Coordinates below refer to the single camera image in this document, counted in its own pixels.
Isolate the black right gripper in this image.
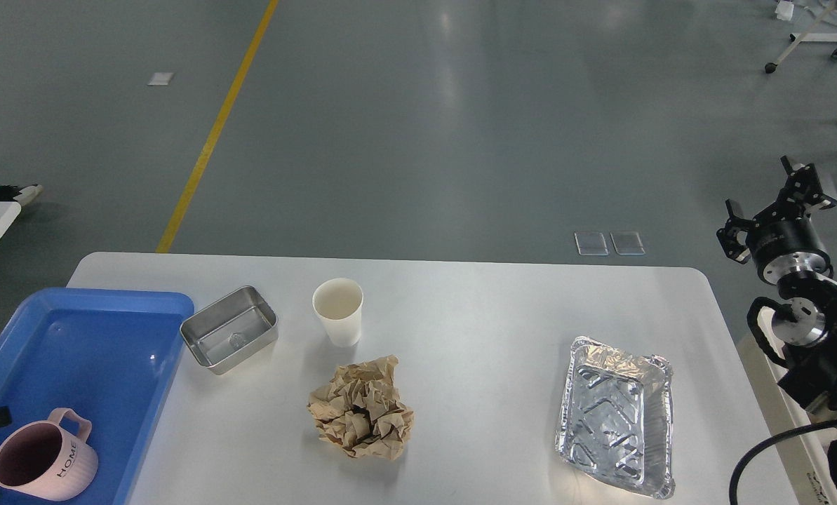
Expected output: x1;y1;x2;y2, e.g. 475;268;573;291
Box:
716;156;837;285

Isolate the pink ribbed mug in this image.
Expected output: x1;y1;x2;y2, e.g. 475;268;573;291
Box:
0;408;100;501

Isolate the stainless steel rectangular container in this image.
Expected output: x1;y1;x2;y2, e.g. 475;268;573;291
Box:
180;285;279;376

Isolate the aluminium foil tray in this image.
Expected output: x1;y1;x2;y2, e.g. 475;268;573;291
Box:
555;336;676;499

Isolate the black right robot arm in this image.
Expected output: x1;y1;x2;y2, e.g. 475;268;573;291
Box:
716;156;837;504

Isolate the blue plastic tray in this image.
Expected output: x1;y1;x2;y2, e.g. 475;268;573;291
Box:
0;288;194;504

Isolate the clear floor plate right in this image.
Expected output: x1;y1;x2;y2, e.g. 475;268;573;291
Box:
610;232;646;255

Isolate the clear floor plate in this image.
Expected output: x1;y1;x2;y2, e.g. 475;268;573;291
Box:
610;232;646;255
573;232;610;257

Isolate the clear floor plate left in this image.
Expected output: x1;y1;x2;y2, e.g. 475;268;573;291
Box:
573;232;610;257

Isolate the white paper cup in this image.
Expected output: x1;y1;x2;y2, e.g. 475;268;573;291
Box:
312;278;364;347

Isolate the crumpled brown paper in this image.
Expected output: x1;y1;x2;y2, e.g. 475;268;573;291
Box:
308;355;415;461

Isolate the white paper scrap on floor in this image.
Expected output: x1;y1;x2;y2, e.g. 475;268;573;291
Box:
147;72;175;87

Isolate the white wheeled cart frame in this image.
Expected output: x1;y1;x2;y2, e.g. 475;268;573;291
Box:
765;0;837;156

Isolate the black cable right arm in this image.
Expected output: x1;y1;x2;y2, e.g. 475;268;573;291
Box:
730;419;837;505

